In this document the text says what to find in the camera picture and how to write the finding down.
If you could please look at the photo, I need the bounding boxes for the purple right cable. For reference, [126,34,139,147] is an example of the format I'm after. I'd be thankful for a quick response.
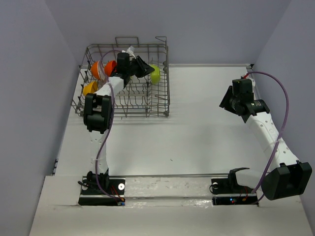
[247,71,290,205]

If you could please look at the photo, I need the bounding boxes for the white bowl green outside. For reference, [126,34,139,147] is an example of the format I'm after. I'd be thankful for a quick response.
[150,64,160,85]

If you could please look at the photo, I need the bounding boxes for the red orange bowl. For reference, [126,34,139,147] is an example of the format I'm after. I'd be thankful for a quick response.
[104,60,117,77]

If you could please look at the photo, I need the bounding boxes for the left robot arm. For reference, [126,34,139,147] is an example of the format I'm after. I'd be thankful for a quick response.
[82,47,155,198]

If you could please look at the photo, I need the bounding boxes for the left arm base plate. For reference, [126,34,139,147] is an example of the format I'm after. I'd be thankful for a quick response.
[78,178,126,207]

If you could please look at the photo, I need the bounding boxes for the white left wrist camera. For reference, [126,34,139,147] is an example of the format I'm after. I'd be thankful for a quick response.
[121,46,136,58]

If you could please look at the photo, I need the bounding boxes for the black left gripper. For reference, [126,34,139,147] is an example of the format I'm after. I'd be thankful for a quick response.
[126,56,154,79]

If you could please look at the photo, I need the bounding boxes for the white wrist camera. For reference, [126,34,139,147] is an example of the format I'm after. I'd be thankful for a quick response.
[121,46,136,58]
[241,73,256,88]

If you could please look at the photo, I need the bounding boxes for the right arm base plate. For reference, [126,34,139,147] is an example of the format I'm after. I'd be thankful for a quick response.
[209,178,258,206]

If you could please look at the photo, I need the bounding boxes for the grey wire dish rack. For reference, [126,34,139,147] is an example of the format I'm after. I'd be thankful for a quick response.
[71,36,170,119]

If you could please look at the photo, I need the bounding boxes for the yellow bowl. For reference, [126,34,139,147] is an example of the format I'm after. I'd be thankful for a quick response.
[82,81,98,96]

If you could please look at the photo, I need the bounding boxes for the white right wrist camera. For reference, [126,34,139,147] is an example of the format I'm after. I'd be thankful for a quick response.
[241,73,256,88]

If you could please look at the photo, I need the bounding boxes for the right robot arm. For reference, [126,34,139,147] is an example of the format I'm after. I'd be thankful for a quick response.
[220,78,312,200]

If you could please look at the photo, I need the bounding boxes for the white bowl orange outside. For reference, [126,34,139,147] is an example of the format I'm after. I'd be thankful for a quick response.
[91,60,106,81]

